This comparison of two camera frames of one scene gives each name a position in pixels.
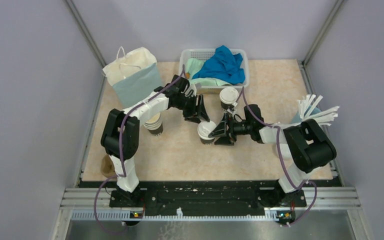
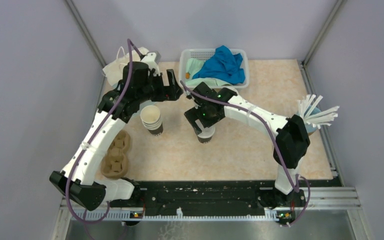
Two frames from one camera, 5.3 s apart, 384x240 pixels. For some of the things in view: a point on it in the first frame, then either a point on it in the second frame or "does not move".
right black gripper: x=220 y=130 → x=193 y=114
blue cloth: x=223 y=65 does not move
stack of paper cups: x=154 y=124 does not move
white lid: x=204 y=128 does not move
